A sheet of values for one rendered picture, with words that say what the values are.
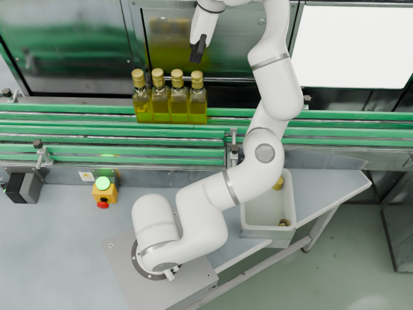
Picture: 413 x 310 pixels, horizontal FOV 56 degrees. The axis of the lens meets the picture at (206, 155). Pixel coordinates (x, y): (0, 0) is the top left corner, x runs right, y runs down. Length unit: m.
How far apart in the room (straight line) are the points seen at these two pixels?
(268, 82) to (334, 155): 0.64
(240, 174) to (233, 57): 0.53
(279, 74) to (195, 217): 0.35
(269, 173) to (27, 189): 0.87
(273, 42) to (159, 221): 0.45
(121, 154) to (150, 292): 0.44
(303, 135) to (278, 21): 0.53
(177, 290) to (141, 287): 0.10
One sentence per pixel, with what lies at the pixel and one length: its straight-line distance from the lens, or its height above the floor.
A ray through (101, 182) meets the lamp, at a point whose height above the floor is 0.85.
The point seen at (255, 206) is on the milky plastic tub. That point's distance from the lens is 1.34.
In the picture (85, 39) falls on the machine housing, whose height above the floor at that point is 1.14.
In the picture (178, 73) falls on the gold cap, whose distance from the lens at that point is 1.14.
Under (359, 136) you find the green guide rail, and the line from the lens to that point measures 1.38.
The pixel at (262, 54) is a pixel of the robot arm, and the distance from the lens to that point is 0.82.
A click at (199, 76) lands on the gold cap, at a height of 1.16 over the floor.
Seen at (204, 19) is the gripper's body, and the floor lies 1.38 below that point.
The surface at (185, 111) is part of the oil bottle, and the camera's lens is 1.23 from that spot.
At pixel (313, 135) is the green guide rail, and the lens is 1.33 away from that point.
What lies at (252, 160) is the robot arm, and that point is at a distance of 0.81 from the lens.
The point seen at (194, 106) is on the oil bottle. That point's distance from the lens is 1.20.
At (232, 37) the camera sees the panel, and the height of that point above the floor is 1.19.
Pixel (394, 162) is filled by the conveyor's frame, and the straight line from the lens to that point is 1.51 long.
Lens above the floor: 1.96
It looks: 56 degrees down
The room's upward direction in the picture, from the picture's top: straight up
